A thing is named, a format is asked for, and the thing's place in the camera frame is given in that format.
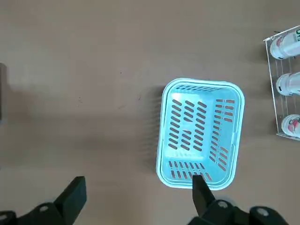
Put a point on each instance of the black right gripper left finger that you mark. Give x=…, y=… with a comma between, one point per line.
x=70, y=199

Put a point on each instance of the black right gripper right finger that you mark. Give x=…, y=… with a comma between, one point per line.
x=201, y=197

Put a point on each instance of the blue plastic slotted basket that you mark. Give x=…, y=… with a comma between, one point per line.
x=187, y=96

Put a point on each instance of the white bottle with red label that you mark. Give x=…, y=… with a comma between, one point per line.
x=291, y=126
x=289, y=84

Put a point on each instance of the clear acrylic bottle shelf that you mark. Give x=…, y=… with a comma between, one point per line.
x=272, y=93

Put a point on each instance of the white bottle with green print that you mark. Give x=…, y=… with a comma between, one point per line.
x=284, y=47

